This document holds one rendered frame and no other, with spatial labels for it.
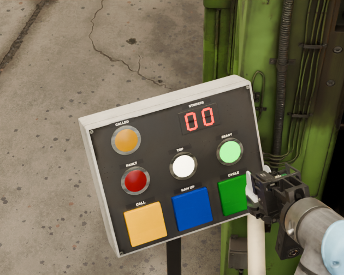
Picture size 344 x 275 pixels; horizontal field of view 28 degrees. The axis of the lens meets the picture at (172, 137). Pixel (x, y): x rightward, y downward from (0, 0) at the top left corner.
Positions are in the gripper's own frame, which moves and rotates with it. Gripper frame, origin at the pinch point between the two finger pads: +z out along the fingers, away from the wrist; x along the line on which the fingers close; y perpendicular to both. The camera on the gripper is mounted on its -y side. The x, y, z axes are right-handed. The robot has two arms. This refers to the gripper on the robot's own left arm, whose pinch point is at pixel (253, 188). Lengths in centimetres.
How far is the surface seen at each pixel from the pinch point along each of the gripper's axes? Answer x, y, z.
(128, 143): 19.7, 12.3, 9.8
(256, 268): -8.6, -35.7, 29.8
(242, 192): -0.9, -4.7, 9.4
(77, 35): -7, 0, 219
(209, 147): 3.8, 6.6, 10.2
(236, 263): -13, -52, 61
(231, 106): -2.1, 13.7, 10.2
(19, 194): 41, -43, 146
